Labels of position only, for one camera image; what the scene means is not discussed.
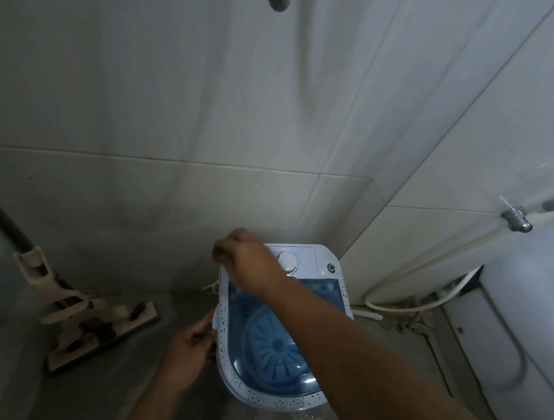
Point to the person's right hand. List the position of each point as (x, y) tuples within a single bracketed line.
[(253, 267)]

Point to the person's left hand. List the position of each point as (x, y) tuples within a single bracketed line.
[(187, 350)]

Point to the person's right fingers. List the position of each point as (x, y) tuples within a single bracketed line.
[(222, 252)]

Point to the person's left fingers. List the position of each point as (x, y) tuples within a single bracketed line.
[(205, 337)]

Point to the small white blue washing machine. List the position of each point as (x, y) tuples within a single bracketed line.
[(269, 343)]

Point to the person's right forearm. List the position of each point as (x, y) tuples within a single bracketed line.
[(348, 356)]

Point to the white washer timer dial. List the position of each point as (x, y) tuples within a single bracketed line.
[(289, 262)]

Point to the beige flat mop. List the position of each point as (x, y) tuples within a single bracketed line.
[(99, 329)]

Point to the pile of dry leaves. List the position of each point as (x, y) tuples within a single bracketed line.
[(410, 324)]

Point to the large white appliance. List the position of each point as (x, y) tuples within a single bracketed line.
[(549, 338)]

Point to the metal wall tap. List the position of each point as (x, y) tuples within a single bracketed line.
[(517, 219)]

